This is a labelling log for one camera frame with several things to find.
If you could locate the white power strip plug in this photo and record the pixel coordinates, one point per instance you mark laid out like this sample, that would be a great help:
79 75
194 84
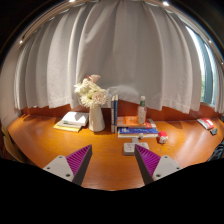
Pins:
140 136

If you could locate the blue standing book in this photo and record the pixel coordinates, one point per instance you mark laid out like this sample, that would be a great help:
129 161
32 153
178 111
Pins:
116 115

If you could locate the dark chair back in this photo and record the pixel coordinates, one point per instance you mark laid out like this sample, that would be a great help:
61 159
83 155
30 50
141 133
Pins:
219 151

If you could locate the orange flat book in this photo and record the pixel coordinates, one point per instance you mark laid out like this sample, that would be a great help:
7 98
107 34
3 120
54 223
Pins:
126 121

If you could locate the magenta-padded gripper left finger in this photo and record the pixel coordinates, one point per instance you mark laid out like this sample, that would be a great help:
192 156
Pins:
60 166

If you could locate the window with blue frame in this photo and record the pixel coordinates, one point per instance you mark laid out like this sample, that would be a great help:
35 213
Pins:
205 73

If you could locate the red flat book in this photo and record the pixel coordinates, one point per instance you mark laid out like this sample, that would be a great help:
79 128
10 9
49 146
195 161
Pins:
150 125

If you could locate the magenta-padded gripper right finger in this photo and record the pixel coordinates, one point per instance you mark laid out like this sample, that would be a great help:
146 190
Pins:
163 166

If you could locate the clear bottle with green label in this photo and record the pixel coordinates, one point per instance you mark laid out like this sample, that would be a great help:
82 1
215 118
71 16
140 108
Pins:
142 115

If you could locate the white flat book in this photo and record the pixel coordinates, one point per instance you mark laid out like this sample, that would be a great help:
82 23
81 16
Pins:
128 136

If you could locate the white wall outlet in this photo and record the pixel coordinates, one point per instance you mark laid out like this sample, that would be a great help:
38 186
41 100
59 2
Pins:
109 103

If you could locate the small dark object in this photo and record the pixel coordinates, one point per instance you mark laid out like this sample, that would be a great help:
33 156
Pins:
214 131

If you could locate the white and pink flowers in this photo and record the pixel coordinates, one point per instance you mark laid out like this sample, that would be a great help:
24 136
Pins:
90 93

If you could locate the white ceramic vase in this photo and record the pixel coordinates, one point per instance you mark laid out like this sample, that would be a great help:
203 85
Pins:
96 120

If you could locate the blue flat book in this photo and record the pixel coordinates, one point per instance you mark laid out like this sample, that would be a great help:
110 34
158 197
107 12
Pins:
133 130

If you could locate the yellow book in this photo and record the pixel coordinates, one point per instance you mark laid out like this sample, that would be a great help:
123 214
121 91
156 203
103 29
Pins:
65 127

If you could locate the red and white packet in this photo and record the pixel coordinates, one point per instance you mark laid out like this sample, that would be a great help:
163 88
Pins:
206 123

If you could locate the grey standing book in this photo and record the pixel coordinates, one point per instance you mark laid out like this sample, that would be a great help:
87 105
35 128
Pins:
112 116

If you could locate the tan chair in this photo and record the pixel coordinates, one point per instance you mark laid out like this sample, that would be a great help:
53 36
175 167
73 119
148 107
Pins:
11 150

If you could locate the white curtain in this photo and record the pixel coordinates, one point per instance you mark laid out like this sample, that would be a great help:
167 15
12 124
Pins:
220 93
110 50

